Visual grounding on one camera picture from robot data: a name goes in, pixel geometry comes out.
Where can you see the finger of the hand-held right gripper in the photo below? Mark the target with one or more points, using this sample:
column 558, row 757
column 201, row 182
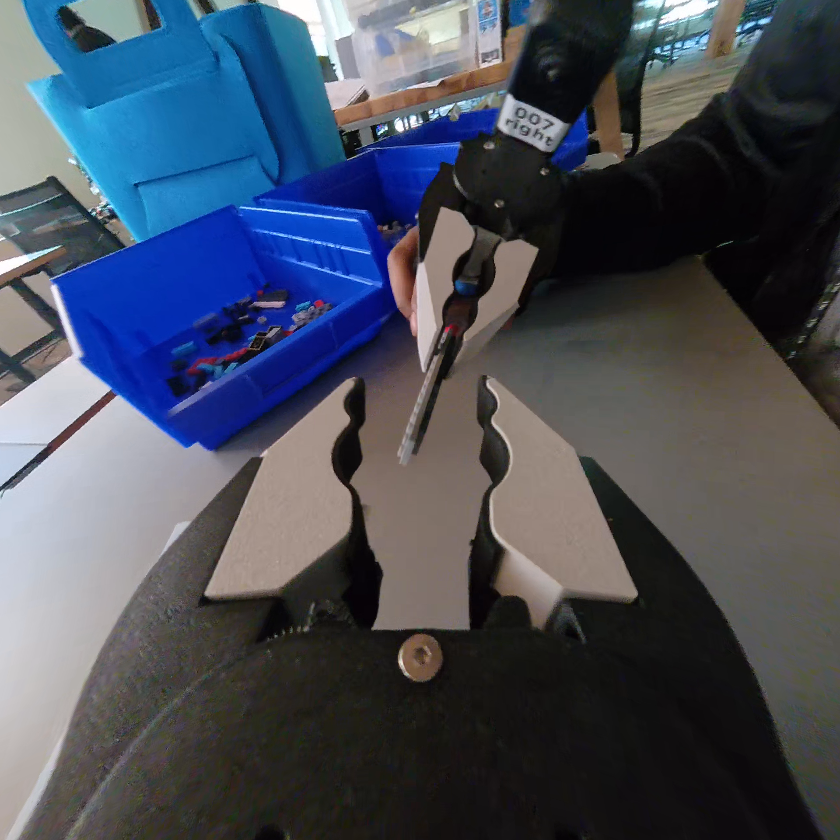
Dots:
column 436, row 282
column 508, row 282

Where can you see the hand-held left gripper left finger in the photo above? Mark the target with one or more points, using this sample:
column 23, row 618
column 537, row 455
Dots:
column 289, row 518

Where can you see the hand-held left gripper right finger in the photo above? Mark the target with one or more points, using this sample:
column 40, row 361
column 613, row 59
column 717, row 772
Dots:
column 551, row 518

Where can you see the long black brick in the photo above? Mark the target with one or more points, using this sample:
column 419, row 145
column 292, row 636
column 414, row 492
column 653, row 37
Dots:
column 438, row 367

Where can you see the long grey brick plate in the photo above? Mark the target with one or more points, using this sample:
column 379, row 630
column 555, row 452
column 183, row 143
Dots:
column 410, row 439

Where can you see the person's right forearm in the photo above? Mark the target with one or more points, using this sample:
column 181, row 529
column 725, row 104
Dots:
column 689, row 197

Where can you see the grey desk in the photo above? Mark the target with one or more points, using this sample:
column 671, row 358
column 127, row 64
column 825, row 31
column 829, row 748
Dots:
column 656, row 426

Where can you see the pile of toy bricks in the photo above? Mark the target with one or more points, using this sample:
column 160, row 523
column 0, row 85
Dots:
column 249, row 334
column 397, row 229

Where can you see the white blue small box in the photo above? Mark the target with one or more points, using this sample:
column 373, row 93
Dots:
column 489, row 29

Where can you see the stack of clear storage boxes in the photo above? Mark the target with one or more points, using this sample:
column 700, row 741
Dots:
column 420, row 39

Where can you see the blue felt bag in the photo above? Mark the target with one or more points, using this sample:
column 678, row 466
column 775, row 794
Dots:
column 184, row 118

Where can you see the light wood side table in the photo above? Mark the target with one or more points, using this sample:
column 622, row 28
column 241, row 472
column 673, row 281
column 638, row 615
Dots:
column 26, row 262

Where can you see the wooden post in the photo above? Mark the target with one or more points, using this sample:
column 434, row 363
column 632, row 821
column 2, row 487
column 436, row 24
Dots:
column 725, row 26

